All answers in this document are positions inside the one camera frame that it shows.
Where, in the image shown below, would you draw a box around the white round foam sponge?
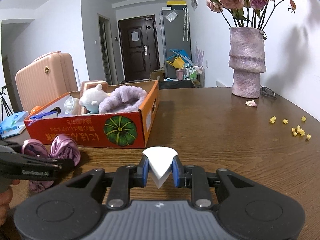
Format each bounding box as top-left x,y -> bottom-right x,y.
143,146 -> 178,189

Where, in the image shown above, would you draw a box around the pink satin scrunchie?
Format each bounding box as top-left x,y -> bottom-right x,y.
21,133 -> 81,194

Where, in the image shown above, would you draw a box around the lilac fluffy towel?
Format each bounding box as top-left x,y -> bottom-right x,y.
99,85 -> 147,114

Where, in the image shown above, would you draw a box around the light green plastic bag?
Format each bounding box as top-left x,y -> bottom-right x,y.
64,96 -> 81,115

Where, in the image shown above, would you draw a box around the white and yellow plush toy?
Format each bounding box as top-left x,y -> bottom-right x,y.
79,84 -> 110,114

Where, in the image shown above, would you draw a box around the pink sponge pad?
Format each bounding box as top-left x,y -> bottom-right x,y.
80,80 -> 108,97

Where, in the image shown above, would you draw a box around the person's left hand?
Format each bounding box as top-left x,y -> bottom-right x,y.
0,186 -> 13,226

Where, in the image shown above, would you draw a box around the red cardboard box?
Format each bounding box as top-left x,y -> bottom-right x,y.
24,80 -> 159,148

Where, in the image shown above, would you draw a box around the blue tissue pack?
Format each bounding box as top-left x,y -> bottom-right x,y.
1,111 -> 29,139

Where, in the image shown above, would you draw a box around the orange fruit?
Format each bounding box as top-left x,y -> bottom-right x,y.
30,106 -> 41,115

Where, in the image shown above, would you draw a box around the black bag on chair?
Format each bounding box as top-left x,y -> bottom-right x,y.
159,80 -> 195,90

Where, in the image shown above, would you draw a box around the brown cardboard box on floor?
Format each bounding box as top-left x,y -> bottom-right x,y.
150,69 -> 165,81

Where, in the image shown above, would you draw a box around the pink ribbed suitcase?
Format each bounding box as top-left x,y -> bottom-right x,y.
15,51 -> 78,112

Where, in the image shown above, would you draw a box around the fallen rose petal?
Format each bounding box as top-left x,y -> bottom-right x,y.
245,100 -> 258,107

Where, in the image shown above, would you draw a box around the yellow bag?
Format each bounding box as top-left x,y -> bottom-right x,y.
166,56 -> 185,70

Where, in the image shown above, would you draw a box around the yellow popcorn pieces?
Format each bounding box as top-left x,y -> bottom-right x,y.
268,116 -> 311,141

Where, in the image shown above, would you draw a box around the eyeglasses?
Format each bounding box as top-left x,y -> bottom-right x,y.
260,86 -> 277,99

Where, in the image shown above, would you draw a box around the dark brown door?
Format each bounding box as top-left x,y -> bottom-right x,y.
118,15 -> 160,82

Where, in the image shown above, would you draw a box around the purple textured vase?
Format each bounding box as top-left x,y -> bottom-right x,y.
228,27 -> 266,99

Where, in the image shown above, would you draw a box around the grey refrigerator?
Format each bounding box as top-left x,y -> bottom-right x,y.
160,5 -> 191,79

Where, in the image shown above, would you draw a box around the dried pink roses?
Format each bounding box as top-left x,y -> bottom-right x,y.
206,0 -> 296,31

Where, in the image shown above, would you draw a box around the camera tripod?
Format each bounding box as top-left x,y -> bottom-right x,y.
0,85 -> 13,121

